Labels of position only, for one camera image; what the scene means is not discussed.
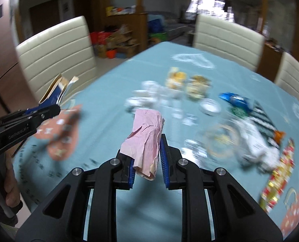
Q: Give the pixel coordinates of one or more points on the wooden shelf divider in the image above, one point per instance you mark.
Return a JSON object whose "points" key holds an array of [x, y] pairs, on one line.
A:
{"points": [[137, 21]]}

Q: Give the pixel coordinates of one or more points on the white green milk carton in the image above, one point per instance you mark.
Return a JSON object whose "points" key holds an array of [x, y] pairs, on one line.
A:
{"points": [[257, 140]]}

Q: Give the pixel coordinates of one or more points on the pink paper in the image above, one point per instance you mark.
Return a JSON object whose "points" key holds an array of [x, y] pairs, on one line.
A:
{"points": [[143, 143]]}

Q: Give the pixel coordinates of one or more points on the cream chair left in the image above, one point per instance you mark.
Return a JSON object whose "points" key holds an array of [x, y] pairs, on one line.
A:
{"points": [[64, 49]]}

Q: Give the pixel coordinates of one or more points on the orange crumpled wrapper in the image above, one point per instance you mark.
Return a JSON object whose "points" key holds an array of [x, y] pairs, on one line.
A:
{"points": [[278, 135]]}

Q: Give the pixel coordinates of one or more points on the blue foil wrapper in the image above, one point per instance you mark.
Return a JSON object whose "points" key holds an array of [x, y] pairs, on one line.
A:
{"points": [[236, 101]]}

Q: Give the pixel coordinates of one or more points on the person's left hand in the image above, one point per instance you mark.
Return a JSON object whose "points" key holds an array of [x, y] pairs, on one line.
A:
{"points": [[10, 184]]}

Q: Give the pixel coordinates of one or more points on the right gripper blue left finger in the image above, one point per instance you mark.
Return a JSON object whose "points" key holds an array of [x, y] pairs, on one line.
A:
{"points": [[124, 176]]}

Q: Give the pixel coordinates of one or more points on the pile of cardboard boxes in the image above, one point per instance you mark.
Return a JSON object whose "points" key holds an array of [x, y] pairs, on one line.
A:
{"points": [[121, 43]]}

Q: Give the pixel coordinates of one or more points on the teal printed tablecloth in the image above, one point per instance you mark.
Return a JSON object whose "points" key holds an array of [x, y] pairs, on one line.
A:
{"points": [[175, 144]]}

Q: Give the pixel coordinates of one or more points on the blue and tan carton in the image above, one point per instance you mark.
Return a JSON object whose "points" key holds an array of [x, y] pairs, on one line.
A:
{"points": [[58, 89]]}

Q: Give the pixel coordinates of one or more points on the beige pastry wrapper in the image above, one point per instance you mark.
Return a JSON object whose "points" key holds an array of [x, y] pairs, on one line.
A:
{"points": [[197, 87]]}

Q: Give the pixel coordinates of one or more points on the crumpled white tissue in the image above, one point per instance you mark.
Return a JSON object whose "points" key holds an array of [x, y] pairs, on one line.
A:
{"points": [[147, 97]]}

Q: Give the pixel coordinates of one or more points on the grey sofa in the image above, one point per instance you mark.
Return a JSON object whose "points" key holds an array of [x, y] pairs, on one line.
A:
{"points": [[168, 24]]}

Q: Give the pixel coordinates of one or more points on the wooden sideboard cabinet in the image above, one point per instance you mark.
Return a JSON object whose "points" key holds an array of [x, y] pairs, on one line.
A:
{"points": [[269, 63]]}

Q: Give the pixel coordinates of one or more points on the red gold foil wrapper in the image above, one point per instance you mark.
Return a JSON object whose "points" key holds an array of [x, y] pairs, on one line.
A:
{"points": [[279, 178]]}

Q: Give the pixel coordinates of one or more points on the white plastic bottle cap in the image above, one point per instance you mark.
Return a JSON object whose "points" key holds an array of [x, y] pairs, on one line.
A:
{"points": [[209, 107]]}

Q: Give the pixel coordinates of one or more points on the cream chair right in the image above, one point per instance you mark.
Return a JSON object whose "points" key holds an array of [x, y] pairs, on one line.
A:
{"points": [[287, 77]]}

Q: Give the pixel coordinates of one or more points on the yellow snack wrapper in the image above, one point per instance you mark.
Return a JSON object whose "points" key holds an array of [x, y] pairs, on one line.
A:
{"points": [[176, 79]]}

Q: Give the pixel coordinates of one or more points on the clear round plastic lid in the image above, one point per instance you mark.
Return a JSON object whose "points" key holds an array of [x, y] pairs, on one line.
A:
{"points": [[221, 141]]}

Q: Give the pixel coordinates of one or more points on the cream chair middle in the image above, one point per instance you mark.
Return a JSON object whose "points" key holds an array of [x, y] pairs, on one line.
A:
{"points": [[229, 40]]}

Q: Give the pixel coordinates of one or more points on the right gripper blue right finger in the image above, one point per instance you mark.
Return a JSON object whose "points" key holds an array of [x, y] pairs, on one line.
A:
{"points": [[173, 177]]}

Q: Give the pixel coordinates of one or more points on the cream chair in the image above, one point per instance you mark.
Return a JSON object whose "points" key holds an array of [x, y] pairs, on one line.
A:
{"points": [[64, 49], [287, 77], [229, 40]]}

